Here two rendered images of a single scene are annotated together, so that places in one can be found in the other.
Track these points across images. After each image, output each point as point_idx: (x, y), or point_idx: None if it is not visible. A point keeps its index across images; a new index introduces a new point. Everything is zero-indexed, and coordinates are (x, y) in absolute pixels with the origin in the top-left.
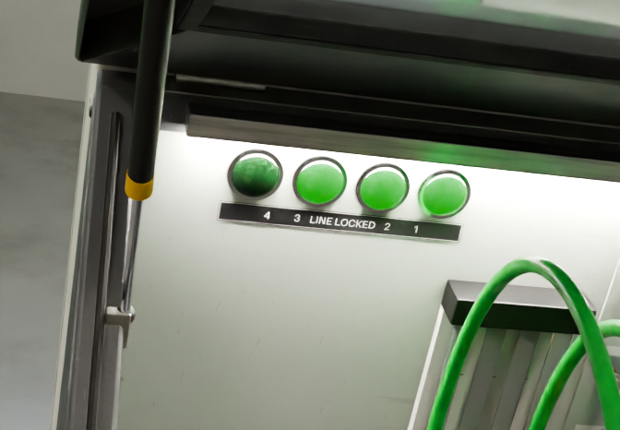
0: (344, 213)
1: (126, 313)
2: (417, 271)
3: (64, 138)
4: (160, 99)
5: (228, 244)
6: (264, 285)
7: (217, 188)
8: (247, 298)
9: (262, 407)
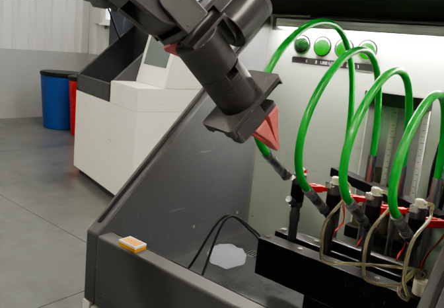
0: (332, 59)
1: None
2: (360, 86)
3: None
4: None
5: (295, 73)
6: (306, 90)
7: (291, 51)
8: (300, 95)
9: (306, 143)
